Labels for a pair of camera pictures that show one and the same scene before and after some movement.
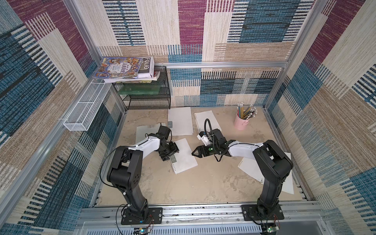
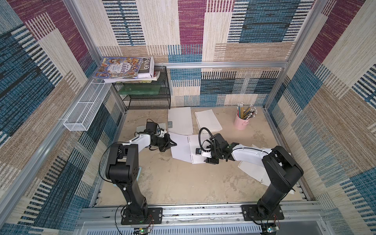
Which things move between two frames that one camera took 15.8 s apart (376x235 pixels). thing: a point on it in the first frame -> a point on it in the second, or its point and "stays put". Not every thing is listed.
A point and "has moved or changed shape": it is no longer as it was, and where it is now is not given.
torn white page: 250,166 stays put
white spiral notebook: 200,117 stays put
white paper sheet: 179,121 stays put
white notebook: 184,160 has moved or changed shape
